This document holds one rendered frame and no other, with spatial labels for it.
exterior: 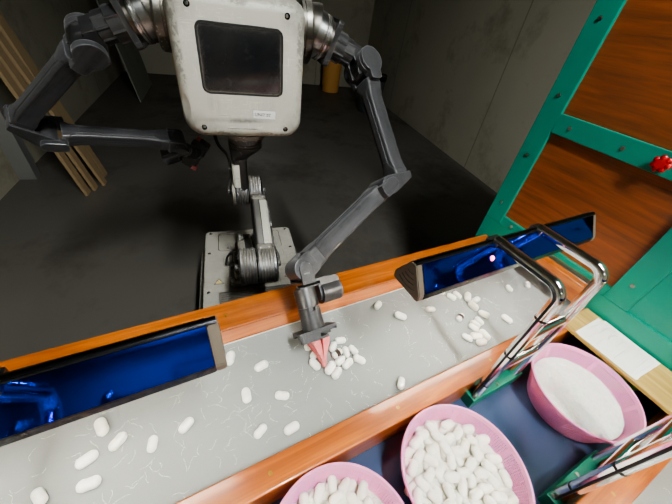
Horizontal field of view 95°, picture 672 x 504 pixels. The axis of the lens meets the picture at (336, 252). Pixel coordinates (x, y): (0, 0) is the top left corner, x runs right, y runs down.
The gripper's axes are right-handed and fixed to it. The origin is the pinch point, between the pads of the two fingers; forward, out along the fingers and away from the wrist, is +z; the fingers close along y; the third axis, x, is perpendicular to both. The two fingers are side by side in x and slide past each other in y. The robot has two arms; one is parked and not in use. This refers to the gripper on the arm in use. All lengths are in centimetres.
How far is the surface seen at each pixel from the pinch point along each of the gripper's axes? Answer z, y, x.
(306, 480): 15.7, -13.5, -13.5
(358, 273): -19.3, 24.9, 15.4
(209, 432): 4.2, -28.3, -1.2
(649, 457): 20, 33, -46
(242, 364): -5.3, -18.2, 6.9
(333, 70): -390, 286, 383
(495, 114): -145, 304, 132
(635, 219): -13, 91, -32
